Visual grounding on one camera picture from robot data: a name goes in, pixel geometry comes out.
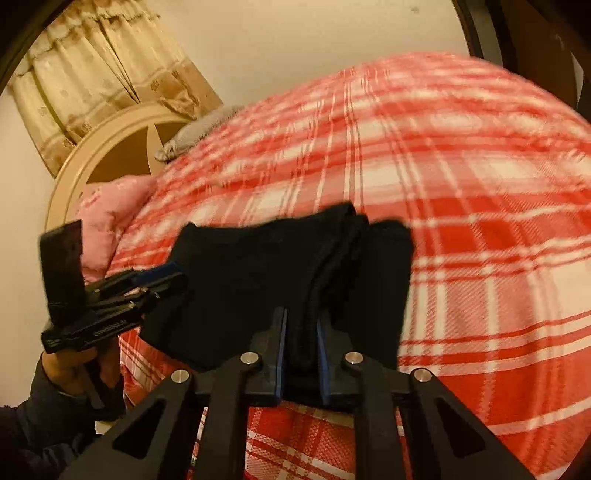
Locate black pants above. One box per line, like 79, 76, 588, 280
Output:
139, 203, 414, 406

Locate dark sleeve forearm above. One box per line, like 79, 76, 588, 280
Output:
1, 356, 125, 479

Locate person's left hand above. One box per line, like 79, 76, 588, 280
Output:
41, 338, 121, 396

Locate pink folded blanket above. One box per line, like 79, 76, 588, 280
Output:
75, 175, 156, 284

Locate cream round headboard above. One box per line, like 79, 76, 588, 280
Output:
44, 102, 189, 231

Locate grey striped pillow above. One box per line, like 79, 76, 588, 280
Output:
154, 105, 243, 163

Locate beige patterned curtain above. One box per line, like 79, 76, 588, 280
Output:
9, 1, 222, 175

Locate red white plaid bedspread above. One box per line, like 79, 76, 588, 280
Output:
109, 53, 590, 479

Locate dark wooden door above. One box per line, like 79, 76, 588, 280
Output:
453, 1, 590, 120

